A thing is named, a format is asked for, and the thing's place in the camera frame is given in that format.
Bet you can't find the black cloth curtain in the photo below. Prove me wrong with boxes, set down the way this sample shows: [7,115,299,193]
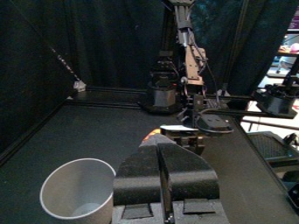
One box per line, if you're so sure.
[0,0,299,152]

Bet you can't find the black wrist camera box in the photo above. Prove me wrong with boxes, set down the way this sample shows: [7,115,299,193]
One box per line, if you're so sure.
[196,113,236,137]

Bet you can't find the orange toy shrimp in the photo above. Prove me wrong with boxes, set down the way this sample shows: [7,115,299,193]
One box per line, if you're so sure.
[142,128,163,144]

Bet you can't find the black aluminium frame post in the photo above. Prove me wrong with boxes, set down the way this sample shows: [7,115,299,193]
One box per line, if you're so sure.
[222,0,253,97]

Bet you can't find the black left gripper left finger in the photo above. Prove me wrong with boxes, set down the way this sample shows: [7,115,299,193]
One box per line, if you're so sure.
[113,134,166,207]

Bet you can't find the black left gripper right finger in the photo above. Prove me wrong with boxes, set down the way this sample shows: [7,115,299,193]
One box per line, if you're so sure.
[157,139,221,224]

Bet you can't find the black horizontal frame bar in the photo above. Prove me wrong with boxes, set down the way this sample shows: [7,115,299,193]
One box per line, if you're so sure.
[204,107,299,119]

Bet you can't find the white frame corner bracket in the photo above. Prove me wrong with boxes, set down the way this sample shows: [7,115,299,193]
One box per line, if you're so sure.
[73,80,89,93]

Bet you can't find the black mesh chair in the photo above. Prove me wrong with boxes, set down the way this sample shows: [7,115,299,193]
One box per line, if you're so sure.
[248,130,299,168]

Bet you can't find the white plastic cup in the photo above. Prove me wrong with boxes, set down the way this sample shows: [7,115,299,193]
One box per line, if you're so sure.
[39,157,118,224]

